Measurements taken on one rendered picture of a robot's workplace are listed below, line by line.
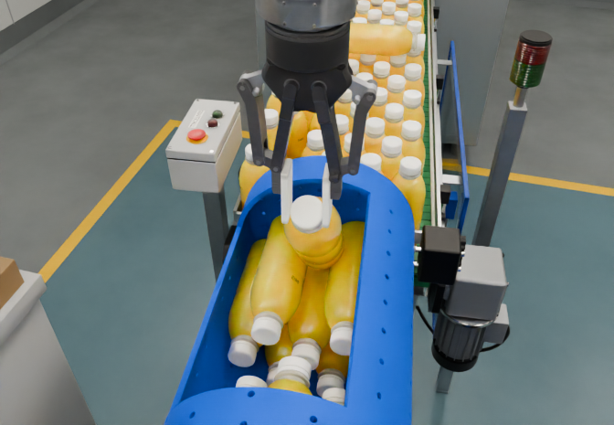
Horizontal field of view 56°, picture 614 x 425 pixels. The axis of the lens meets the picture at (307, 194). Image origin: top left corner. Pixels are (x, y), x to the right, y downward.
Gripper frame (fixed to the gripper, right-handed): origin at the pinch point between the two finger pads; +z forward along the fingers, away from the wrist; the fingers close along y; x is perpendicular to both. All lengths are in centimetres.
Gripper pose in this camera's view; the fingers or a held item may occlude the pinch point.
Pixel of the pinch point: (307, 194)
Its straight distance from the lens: 62.8
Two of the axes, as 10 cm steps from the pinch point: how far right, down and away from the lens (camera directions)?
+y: 9.9, 1.0, -1.2
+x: 1.6, -6.3, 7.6
